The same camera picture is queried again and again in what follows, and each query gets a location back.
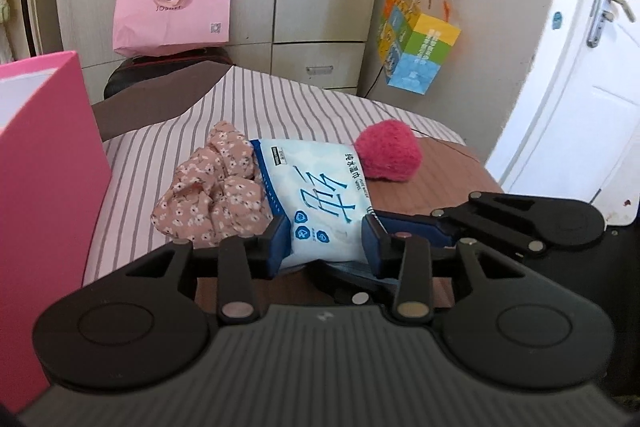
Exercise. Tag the blue round sticker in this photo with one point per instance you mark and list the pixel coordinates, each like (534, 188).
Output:
(556, 20)

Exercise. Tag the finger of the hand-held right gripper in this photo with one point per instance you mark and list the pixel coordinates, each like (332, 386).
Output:
(345, 282)
(450, 227)

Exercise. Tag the beige wardrobe drawer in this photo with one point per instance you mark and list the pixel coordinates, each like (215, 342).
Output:
(320, 57)

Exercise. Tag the pink floral scrunchie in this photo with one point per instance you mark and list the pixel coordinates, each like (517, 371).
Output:
(210, 197)

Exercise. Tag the pink storage box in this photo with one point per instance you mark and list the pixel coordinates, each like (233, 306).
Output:
(40, 207)

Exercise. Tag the white door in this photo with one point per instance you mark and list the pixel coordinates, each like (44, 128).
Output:
(575, 107)

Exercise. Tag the red fluffy ball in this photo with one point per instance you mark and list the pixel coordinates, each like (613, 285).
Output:
(390, 152)

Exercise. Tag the black bag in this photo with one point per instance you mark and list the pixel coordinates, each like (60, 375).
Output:
(165, 67)

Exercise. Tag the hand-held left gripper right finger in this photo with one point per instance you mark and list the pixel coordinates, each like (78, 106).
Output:
(372, 247)

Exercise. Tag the striped bed sheet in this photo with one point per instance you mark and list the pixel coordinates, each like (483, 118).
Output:
(280, 112)

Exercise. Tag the colourful paper bag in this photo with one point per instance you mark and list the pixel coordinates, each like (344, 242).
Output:
(425, 57)

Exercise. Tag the blue white wet wipes packet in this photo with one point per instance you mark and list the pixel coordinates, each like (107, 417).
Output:
(320, 197)

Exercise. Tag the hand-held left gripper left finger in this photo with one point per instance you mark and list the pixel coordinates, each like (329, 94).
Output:
(279, 249)

